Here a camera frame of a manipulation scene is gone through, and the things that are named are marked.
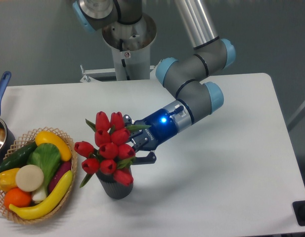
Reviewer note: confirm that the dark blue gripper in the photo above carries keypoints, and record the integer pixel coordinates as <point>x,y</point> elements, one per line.
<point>162,128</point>

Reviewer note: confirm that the red tulip bouquet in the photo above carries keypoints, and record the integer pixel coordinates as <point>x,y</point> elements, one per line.
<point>114,155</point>

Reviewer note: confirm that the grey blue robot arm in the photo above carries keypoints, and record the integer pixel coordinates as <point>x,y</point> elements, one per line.
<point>194,99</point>

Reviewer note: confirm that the dark grey ribbed vase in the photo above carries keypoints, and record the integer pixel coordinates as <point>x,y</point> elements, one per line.
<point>117,185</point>

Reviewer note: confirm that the purple eggplant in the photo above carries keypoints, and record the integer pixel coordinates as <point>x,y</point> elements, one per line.
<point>63,168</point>

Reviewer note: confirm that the green leafy bok choy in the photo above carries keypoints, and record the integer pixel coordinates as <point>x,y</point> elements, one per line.
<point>47,157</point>

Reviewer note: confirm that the yellow squash upper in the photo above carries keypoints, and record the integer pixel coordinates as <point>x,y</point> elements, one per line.
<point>52,138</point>

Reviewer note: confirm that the round beige disc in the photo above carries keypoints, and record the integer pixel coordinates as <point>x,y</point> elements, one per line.
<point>29,178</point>

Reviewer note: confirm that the woven wicker basket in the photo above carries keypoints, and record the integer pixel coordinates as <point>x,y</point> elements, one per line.
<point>26,139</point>

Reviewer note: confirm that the green cucumber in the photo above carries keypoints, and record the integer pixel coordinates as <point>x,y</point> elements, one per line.
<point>18,158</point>

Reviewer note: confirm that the long yellow banana squash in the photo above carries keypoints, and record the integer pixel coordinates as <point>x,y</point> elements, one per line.
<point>51,202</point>

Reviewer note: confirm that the orange fruit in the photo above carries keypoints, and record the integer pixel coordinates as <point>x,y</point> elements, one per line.
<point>17,197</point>

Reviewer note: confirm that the yellow bell pepper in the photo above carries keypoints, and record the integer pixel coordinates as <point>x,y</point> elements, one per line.
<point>8,179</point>

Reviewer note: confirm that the black device at edge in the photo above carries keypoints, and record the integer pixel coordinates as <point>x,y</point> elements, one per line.
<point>299,210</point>

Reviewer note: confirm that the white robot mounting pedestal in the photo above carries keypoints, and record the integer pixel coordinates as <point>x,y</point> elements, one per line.
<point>130,46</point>

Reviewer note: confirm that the blue handled saucepan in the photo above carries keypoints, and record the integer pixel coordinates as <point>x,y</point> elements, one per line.
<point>6,136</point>

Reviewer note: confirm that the white frame at right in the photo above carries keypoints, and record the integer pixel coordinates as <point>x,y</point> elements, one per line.
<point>296,117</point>

